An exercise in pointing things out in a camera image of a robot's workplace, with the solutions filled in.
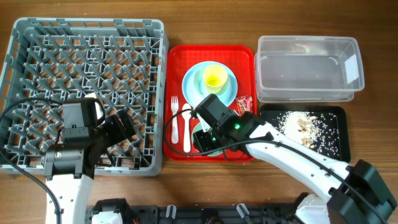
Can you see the mint green bowl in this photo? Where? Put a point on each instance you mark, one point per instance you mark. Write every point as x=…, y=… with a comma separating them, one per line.
x=198, y=127

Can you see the white plastic fork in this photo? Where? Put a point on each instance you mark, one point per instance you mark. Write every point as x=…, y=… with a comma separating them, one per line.
x=174, y=109

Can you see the yellow plastic cup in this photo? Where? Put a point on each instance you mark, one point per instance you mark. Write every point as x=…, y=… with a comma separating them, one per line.
x=214, y=77

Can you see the white plastic spoon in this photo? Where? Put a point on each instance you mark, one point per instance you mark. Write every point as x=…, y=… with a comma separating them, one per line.
x=186, y=138

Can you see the red snack wrapper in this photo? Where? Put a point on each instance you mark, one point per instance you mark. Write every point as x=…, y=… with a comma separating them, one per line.
x=244, y=104

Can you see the red plastic tray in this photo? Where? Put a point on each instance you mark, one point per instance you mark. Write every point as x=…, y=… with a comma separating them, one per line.
x=238, y=58

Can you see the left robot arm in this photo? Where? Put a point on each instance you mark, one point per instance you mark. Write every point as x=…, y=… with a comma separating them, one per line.
x=69, y=166

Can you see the light blue plate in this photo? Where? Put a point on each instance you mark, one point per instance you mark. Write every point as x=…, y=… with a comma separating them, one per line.
x=193, y=98

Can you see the rice and food scraps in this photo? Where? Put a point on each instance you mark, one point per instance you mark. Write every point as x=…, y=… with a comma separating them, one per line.
x=314, y=130

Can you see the black waste tray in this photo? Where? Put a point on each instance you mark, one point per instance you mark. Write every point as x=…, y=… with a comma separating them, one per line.
x=345, y=154

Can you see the clear plastic bin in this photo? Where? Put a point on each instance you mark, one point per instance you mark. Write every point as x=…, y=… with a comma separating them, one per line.
x=308, y=68

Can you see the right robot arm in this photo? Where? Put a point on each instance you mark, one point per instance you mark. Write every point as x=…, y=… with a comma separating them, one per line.
x=341, y=193

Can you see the grey dishwasher rack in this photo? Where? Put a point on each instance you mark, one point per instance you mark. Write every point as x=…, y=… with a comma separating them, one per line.
x=122, y=62

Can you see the small green saucer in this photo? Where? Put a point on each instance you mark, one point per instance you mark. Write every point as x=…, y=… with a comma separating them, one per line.
x=199, y=84

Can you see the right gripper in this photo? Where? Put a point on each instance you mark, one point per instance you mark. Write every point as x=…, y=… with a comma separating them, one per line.
x=201, y=144

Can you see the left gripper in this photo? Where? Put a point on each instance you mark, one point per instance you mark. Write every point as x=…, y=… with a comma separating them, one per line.
x=119, y=134

